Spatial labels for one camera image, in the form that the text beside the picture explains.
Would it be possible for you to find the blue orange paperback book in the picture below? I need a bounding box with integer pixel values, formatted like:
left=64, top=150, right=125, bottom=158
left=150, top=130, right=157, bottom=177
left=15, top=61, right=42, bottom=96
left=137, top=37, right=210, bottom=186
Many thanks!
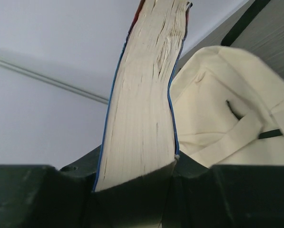
left=93, top=0, right=192, bottom=192

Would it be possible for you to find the cream canvas backpack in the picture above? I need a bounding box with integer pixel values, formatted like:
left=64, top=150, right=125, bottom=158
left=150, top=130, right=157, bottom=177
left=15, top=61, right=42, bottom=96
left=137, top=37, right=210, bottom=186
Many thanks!
left=170, top=0, right=284, bottom=168

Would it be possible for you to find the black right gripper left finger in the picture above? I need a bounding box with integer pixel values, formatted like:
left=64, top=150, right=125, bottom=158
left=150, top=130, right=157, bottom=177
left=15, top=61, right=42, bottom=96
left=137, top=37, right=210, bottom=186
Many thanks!
left=0, top=144, right=104, bottom=228

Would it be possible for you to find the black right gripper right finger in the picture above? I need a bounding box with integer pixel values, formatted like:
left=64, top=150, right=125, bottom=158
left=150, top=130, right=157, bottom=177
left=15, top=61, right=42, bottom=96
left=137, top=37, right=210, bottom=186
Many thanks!
left=162, top=153, right=284, bottom=228

